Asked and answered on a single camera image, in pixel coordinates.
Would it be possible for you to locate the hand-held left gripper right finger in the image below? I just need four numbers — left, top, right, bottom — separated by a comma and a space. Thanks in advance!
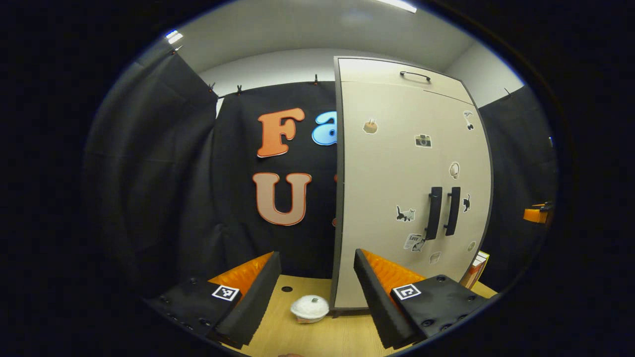
353, 249, 497, 350

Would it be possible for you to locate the white cabinet drawer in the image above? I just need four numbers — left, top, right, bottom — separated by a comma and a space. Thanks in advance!
337, 57, 474, 105

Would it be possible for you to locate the white lidded bowl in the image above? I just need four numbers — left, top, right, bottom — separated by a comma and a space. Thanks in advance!
290, 295, 330, 324

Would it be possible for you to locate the ceiling light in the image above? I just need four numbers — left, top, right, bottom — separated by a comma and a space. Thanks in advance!
375, 0, 417, 14

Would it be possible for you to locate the white cabinet door camera sticker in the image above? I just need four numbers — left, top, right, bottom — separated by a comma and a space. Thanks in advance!
335, 82, 447, 310

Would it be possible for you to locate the white and grey shoe cabinet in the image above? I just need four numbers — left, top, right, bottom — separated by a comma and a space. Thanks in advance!
331, 56, 494, 318

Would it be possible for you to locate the white cabinet door black cat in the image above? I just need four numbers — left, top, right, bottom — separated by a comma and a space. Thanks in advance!
428, 89, 493, 281

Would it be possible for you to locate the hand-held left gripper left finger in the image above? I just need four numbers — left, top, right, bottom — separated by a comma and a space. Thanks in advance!
141, 251, 282, 349

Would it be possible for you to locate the black backdrop cloth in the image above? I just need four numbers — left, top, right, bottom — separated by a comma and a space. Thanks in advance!
82, 47, 559, 298

